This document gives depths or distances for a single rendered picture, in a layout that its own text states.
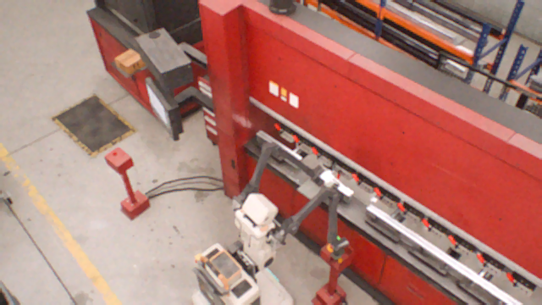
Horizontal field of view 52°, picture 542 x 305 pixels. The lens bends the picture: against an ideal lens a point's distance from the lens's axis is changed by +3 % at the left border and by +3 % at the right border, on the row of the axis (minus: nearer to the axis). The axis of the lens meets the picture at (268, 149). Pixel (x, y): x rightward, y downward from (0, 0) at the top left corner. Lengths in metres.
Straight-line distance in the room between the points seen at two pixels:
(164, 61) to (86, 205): 2.25
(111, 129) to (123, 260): 1.78
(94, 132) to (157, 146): 0.77
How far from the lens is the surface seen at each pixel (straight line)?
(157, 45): 4.31
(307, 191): 4.39
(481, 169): 3.43
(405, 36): 5.77
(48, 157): 6.48
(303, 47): 3.74
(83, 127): 6.66
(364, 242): 4.50
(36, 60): 7.85
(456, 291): 4.24
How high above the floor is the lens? 4.47
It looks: 48 degrees down
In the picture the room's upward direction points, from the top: 2 degrees counter-clockwise
